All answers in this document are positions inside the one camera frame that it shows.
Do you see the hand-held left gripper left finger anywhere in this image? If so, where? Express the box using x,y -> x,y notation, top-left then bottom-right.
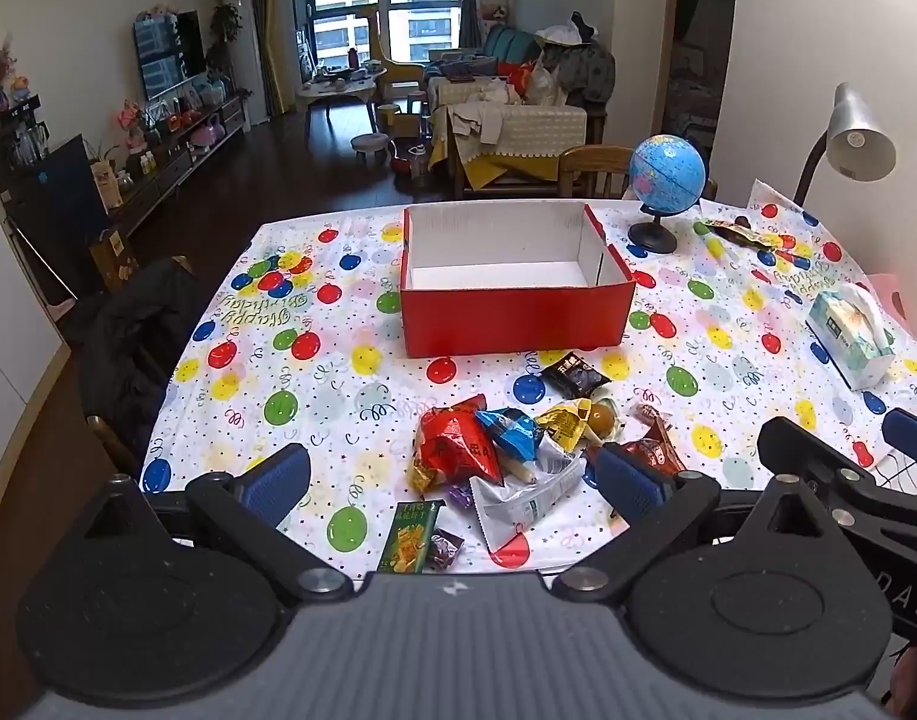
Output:
76,442 -> 354,605

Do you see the red snack bag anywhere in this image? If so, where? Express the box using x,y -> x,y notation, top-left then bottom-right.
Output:
407,405 -> 504,496

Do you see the tissue pack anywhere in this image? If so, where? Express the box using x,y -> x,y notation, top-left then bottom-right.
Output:
805,283 -> 898,391

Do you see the white floor air conditioner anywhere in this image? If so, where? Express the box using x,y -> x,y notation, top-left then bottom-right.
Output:
220,0 -> 269,127

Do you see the braised egg packet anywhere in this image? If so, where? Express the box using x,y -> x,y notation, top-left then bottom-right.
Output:
582,399 -> 623,443

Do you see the dark snack wrapper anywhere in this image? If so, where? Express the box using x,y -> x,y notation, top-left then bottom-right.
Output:
694,217 -> 796,252

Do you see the brown paper bag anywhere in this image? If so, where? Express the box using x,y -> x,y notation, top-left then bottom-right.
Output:
89,229 -> 140,291

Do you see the yellow snack packet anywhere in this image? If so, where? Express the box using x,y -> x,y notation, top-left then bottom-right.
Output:
534,397 -> 594,455

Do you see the wooden coffee table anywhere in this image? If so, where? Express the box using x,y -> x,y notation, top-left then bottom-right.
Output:
295,66 -> 388,137

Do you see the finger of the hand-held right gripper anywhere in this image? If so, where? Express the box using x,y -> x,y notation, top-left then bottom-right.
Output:
882,409 -> 917,455
756,416 -> 879,511

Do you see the round stool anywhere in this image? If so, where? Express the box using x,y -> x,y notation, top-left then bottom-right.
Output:
351,132 -> 394,163

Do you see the black side cabinet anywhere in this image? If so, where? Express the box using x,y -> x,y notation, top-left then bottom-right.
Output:
0,112 -> 109,297

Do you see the blue snack packet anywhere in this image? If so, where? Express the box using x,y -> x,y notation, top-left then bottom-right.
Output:
474,409 -> 560,466

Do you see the black jacket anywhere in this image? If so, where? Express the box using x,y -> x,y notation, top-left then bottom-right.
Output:
76,256 -> 221,462

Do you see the green snack box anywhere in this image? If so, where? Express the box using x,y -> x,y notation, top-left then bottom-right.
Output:
375,501 -> 446,575

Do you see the person's right forearm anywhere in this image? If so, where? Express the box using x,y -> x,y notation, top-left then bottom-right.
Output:
888,645 -> 917,718

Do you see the dark tv cabinet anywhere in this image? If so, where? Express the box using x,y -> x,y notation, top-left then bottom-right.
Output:
91,90 -> 251,237

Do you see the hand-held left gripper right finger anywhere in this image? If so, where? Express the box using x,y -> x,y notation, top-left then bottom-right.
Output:
549,442 -> 841,605

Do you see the balloon print tablecloth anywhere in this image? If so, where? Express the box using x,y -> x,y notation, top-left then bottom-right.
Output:
139,180 -> 917,586

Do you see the red cardboard box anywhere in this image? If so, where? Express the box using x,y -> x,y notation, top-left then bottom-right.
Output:
399,200 -> 638,358

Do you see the yellow wooden armchair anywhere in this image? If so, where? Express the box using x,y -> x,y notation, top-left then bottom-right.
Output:
364,4 -> 431,115

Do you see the television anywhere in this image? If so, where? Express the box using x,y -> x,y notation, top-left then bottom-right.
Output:
133,11 -> 206,101

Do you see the black snack packet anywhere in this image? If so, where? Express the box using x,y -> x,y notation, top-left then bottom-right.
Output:
540,351 -> 613,398

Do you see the white silver snack packet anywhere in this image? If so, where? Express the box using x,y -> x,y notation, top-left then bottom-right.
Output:
469,450 -> 587,552

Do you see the blue desk globe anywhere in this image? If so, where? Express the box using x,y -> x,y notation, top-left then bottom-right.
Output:
627,135 -> 706,254

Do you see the pile of clothes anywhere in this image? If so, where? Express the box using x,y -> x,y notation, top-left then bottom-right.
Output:
534,11 -> 617,110

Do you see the wooden dining chair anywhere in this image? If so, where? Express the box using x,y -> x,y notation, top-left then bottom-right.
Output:
559,145 -> 718,202

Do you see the silver desk lamp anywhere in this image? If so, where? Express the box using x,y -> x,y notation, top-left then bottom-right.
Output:
792,82 -> 898,207

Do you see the red brown snack packet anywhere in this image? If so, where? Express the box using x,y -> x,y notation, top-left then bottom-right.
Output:
621,403 -> 688,478

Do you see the purple candy wrapper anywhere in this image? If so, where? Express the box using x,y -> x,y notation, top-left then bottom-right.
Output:
426,529 -> 465,568

